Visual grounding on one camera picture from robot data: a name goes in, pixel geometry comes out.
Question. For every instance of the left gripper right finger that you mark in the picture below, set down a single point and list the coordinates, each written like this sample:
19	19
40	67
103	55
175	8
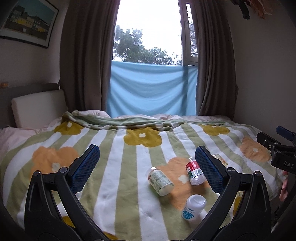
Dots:
242	210

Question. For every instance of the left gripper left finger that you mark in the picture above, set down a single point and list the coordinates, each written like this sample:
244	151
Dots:
52	210

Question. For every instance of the open window frame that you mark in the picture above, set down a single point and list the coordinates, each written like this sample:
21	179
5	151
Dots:
188	33

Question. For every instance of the hanging clothes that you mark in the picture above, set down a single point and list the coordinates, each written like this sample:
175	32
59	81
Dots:
260	7

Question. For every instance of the light blue hanging sheet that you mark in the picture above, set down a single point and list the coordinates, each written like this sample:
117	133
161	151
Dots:
151	89

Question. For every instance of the left brown curtain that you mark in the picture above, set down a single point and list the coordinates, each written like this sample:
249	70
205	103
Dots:
85	53

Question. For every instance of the right brown curtain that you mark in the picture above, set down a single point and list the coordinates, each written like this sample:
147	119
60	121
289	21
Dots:
216	84

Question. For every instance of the small orange figurine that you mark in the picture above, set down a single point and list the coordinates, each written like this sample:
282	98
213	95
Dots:
4	85

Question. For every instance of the white blue-label plastic cup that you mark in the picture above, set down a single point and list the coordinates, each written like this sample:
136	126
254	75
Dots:
193	207

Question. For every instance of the clear red-label plastic cup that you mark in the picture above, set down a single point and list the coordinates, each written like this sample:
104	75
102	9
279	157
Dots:
194	172

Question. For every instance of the striped floral fleece blanket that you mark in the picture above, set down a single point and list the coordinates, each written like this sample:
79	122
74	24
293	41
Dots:
117	195

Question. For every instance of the framed city picture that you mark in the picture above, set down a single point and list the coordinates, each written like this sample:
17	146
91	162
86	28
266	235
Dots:
29	22

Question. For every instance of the clear green-label plastic cup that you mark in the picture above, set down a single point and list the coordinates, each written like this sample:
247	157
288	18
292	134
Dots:
159	181

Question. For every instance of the clear orange-print plastic cup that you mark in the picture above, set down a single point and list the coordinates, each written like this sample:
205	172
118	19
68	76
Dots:
220	159

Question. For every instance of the grey bed headboard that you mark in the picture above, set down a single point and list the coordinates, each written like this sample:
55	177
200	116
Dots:
7	94

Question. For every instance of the brown curtain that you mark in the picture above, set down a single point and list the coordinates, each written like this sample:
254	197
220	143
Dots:
216	84
85	53

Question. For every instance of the white headboard cushion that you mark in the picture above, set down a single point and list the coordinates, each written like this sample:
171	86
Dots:
38	109

